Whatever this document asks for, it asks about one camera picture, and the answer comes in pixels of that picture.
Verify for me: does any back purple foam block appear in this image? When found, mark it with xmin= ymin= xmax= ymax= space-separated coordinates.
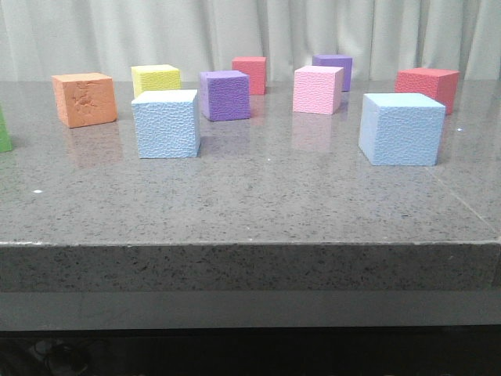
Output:
xmin=312 ymin=54 xmax=353 ymax=92

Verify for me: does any back red foam block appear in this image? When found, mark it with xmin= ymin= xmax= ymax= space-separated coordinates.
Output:
xmin=232 ymin=56 xmax=267 ymax=95

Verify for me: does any orange foam block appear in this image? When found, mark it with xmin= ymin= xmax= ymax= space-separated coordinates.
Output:
xmin=52 ymin=73 xmax=117 ymax=128

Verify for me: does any green foam block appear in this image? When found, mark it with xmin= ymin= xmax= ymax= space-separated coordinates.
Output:
xmin=0 ymin=109 xmax=13 ymax=153

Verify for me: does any front purple foam block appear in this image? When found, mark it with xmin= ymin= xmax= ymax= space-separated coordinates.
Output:
xmin=199 ymin=70 xmax=251 ymax=121

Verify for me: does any light blue foam block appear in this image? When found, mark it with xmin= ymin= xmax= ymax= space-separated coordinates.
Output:
xmin=132 ymin=89 xmax=200 ymax=159
xmin=359 ymin=93 xmax=446 ymax=166

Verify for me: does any yellow foam block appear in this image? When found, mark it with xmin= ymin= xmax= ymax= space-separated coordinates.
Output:
xmin=131 ymin=64 xmax=182 ymax=98

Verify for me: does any right red foam block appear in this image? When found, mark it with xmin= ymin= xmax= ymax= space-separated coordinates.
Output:
xmin=395 ymin=67 xmax=460 ymax=115

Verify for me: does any purple foam block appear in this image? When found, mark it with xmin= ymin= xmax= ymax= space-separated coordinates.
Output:
xmin=312 ymin=54 xmax=353 ymax=92
xmin=199 ymin=70 xmax=251 ymax=121

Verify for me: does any pink foam block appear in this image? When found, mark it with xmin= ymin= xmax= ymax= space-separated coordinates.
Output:
xmin=293 ymin=66 xmax=344 ymax=115

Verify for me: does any white curtain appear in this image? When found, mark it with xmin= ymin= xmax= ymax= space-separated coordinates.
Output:
xmin=1 ymin=1 xmax=500 ymax=81

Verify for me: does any red foam block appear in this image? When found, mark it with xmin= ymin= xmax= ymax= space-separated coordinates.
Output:
xmin=395 ymin=67 xmax=460 ymax=115
xmin=232 ymin=56 xmax=267 ymax=95

